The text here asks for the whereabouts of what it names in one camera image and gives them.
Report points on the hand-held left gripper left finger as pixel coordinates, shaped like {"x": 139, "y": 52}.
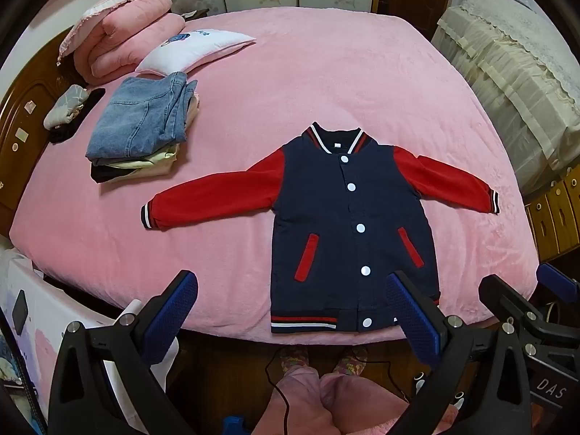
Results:
{"x": 176, "y": 312}

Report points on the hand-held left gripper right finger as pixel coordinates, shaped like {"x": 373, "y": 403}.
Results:
{"x": 410, "y": 321}

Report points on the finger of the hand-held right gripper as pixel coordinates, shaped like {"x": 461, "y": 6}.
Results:
{"x": 503, "y": 301}
{"x": 557, "y": 281}

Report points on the navy and red baseball jacket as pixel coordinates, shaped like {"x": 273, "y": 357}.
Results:
{"x": 362, "y": 190}

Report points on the wooden drawer cabinet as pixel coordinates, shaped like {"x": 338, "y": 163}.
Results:
{"x": 557, "y": 217}

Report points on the knitted slipper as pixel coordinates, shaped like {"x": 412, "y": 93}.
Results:
{"x": 350, "y": 360}
{"x": 294, "y": 359}

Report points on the person's legs in pink trousers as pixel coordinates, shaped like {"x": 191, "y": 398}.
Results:
{"x": 344, "y": 398}

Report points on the folded black garment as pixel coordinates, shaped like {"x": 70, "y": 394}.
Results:
{"x": 106, "y": 174}

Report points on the folded blue jeans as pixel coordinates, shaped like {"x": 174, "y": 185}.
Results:
{"x": 136, "y": 118}

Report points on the black cloth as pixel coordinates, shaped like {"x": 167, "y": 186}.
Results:
{"x": 68, "y": 133}

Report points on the cream lace furniture cover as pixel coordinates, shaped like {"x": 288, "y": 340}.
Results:
{"x": 512, "y": 54}

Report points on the grey patterned cloth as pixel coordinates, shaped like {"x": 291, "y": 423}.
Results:
{"x": 68, "y": 104}

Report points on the wooden headboard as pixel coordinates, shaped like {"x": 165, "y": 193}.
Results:
{"x": 22, "y": 113}

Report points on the white printed pillow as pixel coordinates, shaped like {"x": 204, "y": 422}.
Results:
{"x": 195, "y": 52}

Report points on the pink bed blanket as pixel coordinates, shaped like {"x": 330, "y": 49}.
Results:
{"x": 317, "y": 77}

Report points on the folded pink quilt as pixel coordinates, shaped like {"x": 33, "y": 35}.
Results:
{"x": 131, "y": 31}

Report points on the pink lace-edged pillow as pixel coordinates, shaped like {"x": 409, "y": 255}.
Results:
{"x": 104, "y": 4}

